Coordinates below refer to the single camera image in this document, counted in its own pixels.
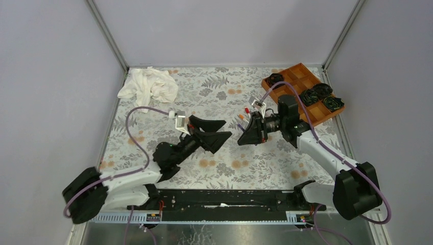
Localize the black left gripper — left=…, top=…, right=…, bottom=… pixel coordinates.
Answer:
left=173, top=116, right=231, bottom=166

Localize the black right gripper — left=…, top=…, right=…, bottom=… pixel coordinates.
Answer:
left=237, top=111, right=285, bottom=146

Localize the black pen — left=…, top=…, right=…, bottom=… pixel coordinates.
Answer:
left=237, top=124, right=245, bottom=132

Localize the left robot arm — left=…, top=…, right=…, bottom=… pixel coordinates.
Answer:
left=62, top=111, right=232, bottom=224

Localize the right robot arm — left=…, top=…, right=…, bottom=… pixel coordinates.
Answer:
left=237, top=94, right=383, bottom=220

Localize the floral patterned mat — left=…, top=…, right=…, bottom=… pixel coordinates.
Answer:
left=100, top=67, right=333, bottom=190

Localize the white crumpled cloth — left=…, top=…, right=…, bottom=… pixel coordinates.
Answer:
left=117, top=67, right=179, bottom=107

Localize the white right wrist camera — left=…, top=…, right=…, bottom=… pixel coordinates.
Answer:
left=249, top=97, right=267, bottom=117

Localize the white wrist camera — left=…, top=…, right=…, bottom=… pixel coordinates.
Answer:
left=168, top=111, right=190, bottom=135
left=249, top=97, right=267, bottom=117

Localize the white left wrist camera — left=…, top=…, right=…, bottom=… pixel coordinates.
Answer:
left=168, top=111, right=190, bottom=135

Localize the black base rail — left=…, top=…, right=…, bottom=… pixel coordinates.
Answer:
left=128, top=189, right=316, bottom=222

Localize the black green cable coil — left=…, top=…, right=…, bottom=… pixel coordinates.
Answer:
left=322, top=95, right=345, bottom=112

